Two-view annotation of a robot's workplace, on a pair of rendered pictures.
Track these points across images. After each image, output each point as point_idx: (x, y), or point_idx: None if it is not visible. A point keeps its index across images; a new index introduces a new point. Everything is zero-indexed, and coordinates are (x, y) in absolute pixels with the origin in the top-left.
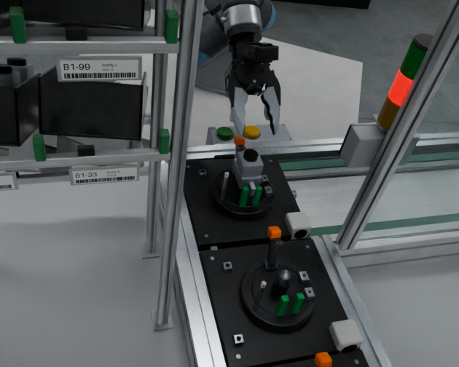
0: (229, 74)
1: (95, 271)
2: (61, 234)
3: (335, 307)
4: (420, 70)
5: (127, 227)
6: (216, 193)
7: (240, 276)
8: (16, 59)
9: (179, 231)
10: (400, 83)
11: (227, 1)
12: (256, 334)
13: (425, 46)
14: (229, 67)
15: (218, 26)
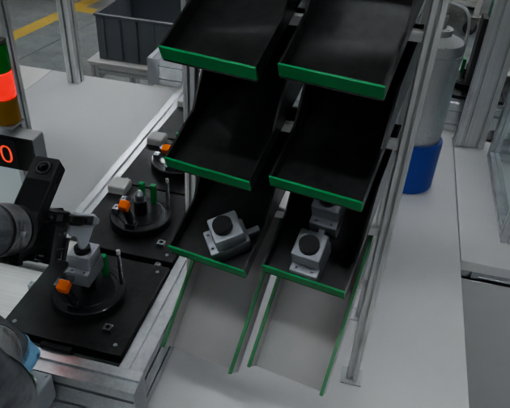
0: (72, 220)
1: (255, 338)
2: (274, 387)
3: (107, 201)
4: (10, 53)
5: (202, 371)
6: (119, 292)
7: (155, 237)
8: (310, 235)
9: (175, 288)
10: (12, 78)
11: (9, 220)
12: (175, 207)
13: (3, 37)
14: (55, 238)
15: None
